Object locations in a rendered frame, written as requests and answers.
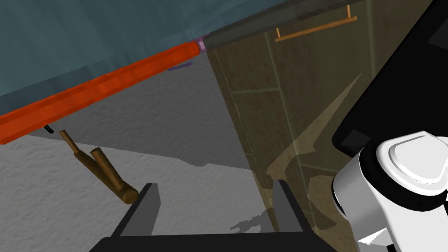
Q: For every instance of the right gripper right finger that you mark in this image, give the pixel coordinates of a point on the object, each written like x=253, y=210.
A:
x=285, y=213

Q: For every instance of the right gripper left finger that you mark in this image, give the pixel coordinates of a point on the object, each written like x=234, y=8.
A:
x=141, y=217

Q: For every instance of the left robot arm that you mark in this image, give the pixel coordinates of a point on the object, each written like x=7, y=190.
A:
x=395, y=182

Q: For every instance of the brown cupboard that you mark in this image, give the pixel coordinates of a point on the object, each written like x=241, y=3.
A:
x=273, y=115

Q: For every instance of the orange long bar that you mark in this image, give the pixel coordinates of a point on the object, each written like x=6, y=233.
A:
x=91, y=92

